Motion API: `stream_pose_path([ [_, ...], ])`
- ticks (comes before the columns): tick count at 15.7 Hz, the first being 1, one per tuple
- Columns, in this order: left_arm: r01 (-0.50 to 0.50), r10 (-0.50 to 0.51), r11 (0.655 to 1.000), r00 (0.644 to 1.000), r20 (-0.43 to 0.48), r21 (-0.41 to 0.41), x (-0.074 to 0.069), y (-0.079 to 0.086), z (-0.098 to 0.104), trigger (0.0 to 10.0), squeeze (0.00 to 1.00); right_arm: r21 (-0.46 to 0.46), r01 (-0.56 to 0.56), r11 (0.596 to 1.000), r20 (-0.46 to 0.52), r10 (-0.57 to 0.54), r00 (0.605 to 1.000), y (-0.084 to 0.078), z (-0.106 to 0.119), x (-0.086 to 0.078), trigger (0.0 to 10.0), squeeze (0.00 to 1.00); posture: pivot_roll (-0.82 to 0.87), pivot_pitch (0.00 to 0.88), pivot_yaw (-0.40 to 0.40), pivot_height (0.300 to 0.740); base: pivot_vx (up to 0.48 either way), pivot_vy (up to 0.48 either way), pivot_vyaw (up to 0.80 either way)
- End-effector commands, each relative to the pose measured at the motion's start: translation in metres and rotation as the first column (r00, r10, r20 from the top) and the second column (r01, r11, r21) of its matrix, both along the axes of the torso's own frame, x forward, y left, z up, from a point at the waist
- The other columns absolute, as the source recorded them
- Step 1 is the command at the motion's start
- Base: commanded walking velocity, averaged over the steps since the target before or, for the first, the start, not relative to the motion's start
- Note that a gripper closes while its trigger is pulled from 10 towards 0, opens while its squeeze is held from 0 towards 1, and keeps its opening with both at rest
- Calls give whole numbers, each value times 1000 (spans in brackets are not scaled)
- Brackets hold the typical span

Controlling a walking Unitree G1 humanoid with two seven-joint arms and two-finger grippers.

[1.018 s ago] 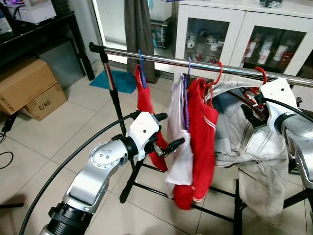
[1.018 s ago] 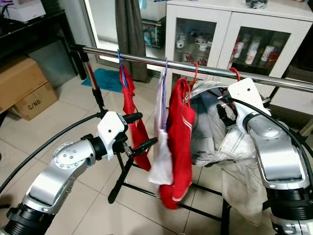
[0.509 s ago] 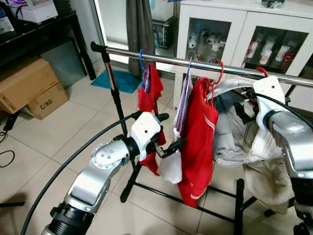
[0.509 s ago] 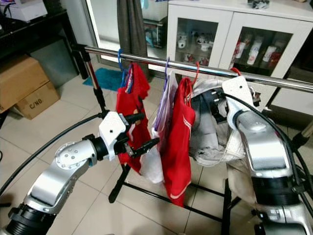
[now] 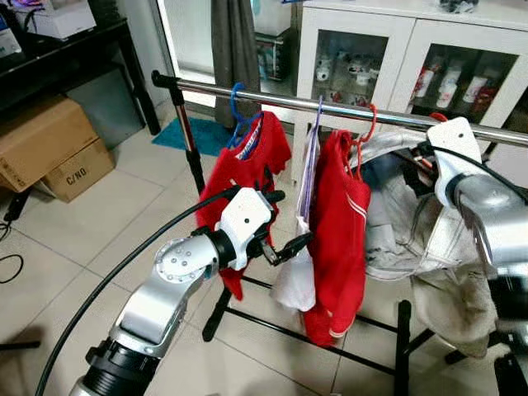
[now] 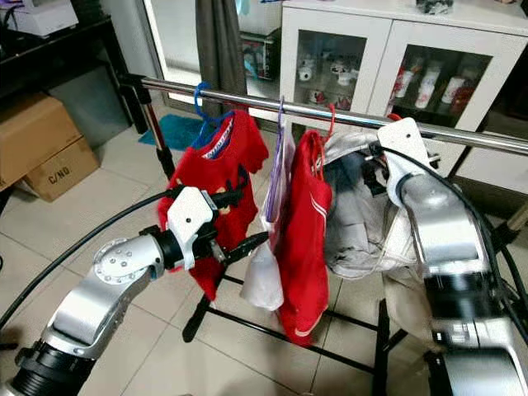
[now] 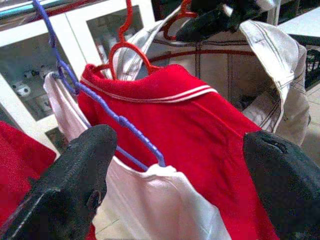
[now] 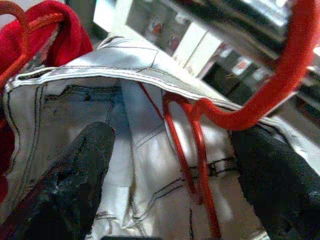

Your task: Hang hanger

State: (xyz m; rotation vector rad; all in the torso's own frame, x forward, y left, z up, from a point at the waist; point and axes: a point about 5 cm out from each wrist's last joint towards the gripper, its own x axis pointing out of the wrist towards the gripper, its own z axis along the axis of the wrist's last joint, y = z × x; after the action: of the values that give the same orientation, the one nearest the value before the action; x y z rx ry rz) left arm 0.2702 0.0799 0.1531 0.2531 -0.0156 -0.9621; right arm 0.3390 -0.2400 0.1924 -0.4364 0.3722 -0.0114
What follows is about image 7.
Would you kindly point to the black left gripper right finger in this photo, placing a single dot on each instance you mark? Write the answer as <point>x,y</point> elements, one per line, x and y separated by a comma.
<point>287,190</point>

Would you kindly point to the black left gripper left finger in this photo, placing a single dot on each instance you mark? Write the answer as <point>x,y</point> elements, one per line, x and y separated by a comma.
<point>70,180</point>

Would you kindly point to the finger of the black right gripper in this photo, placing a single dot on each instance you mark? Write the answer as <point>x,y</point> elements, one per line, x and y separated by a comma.
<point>205,26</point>
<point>207,5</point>

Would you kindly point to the red plastic hanger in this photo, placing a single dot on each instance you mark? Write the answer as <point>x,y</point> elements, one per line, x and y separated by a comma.
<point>125,44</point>
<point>186,12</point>

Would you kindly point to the beige jacket dark stitching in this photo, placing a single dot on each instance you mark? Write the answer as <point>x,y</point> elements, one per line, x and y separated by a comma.
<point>250,75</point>

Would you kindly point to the purple plastic hanger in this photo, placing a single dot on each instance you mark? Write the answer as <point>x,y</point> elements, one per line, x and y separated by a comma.
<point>122,120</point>

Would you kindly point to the red garment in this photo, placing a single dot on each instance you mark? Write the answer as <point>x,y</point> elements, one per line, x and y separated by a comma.
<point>17,162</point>

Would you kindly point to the white sleeveless garment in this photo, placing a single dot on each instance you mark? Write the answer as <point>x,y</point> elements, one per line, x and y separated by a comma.
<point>155,200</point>

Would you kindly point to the red polo shirt white stripes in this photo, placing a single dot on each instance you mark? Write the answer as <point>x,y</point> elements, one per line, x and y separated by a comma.
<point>187,130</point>

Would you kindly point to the white glass-door cabinet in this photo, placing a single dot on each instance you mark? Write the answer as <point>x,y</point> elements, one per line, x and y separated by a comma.
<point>77,37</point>

